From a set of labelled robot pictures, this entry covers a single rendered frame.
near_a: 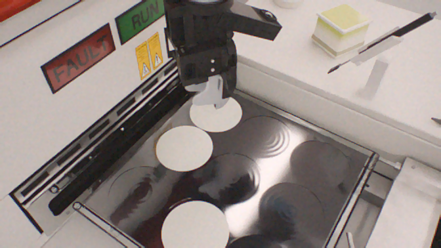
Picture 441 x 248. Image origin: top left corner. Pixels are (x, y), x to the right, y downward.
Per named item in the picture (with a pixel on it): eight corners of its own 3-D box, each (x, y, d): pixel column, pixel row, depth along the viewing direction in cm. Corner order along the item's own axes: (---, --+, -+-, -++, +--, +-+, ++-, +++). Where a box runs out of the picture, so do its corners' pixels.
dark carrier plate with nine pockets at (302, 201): (83, 203, 60) (82, 201, 59) (207, 82, 79) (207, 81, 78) (273, 343, 47) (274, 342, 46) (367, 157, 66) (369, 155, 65)
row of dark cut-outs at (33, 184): (18, 201, 54) (11, 192, 52) (198, 47, 78) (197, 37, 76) (21, 203, 54) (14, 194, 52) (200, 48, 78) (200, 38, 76)
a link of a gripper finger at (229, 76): (212, 86, 58) (212, 41, 52) (223, 83, 59) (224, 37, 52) (224, 105, 56) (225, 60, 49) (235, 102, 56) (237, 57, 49)
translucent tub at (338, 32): (309, 41, 76) (315, 12, 71) (336, 29, 79) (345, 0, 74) (335, 61, 72) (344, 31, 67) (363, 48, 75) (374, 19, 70)
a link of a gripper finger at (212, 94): (190, 115, 61) (186, 72, 54) (223, 105, 62) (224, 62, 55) (197, 128, 59) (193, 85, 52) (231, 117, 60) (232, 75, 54)
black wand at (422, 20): (441, 13, 52) (435, 6, 52) (438, 18, 51) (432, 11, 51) (332, 71, 68) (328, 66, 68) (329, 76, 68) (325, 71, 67)
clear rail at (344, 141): (204, 82, 79) (204, 77, 78) (208, 78, 80) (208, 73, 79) (376, 163, 66) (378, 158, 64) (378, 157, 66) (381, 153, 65)
